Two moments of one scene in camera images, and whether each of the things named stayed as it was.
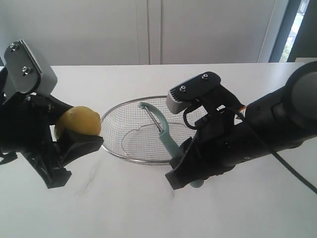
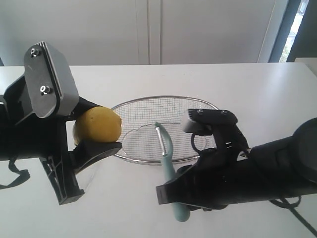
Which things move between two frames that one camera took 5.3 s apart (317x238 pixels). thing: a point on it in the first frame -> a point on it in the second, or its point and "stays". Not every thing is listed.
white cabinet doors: x=73 y=32 stays
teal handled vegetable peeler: x=160 y=123 -> x=165 y=139
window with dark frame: x=297 y=37 stays
